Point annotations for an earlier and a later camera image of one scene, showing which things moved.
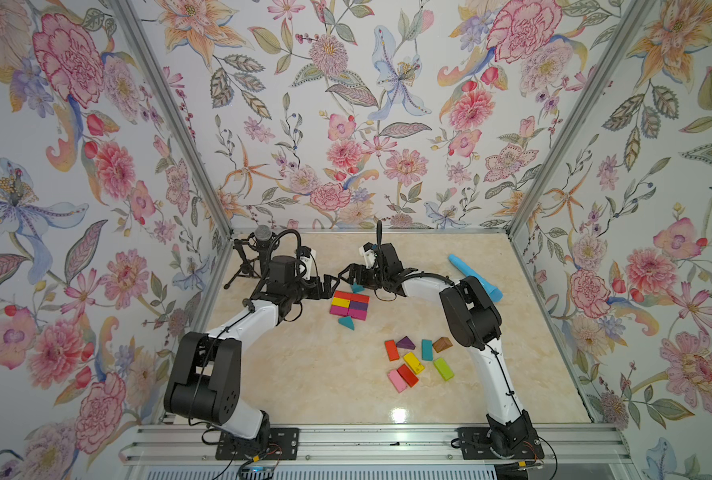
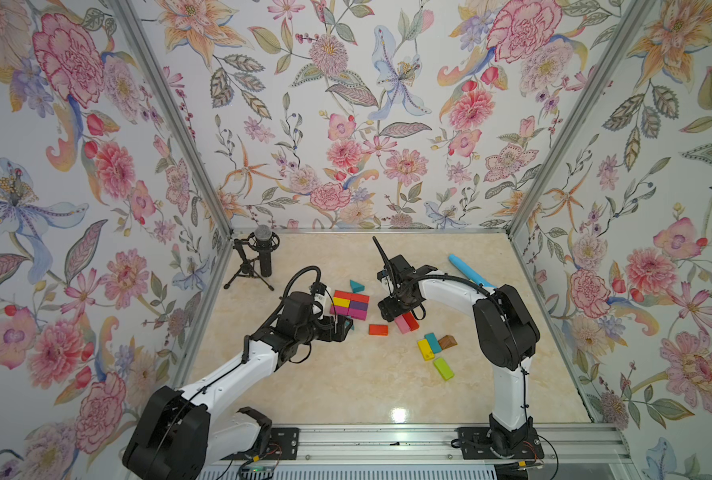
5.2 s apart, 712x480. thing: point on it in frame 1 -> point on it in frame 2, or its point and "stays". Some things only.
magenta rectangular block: (358, 314) stays
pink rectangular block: (397, 380) -> (402, 324)
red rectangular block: (360, 298) stays
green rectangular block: (444, 370) stays
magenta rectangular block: (339, 310) stays
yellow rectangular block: (341, 302) stays
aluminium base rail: (172, 445) stays
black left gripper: (325, 289) -> (339, 331)
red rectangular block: (392, 350) -> (380, 330)
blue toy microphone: (493, 293) stays
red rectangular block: (408, 375) -> (411, 321)
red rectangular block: (347, 295) stays
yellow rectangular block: (414, 362) -> (425, 349)
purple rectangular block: (358, 305) stays
